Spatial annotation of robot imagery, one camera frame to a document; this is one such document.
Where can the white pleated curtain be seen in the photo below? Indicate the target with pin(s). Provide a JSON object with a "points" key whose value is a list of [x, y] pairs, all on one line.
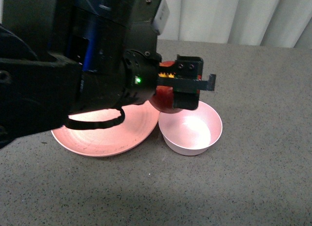
{"points": [[273, 23]]}

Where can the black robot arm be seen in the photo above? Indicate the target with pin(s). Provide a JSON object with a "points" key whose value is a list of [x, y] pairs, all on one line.
{"points": [[77, 63]]}

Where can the light pink bowl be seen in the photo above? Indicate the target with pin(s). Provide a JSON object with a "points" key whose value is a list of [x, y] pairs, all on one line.
{"points": [[191, 133]]}

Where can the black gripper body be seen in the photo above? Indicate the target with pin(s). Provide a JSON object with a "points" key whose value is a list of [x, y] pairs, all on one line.
{"points": [[141, 79]]}

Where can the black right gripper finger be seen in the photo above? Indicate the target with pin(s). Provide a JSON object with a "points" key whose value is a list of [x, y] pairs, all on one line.
{"points": [[188, 67]]}

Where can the pink round plate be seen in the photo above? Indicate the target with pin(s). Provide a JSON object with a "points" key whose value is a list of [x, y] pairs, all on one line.
{"points": [[139, 122]]}

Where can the red yellow apple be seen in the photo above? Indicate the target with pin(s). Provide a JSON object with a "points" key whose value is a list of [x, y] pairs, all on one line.
{"points": [[163, 97]]}

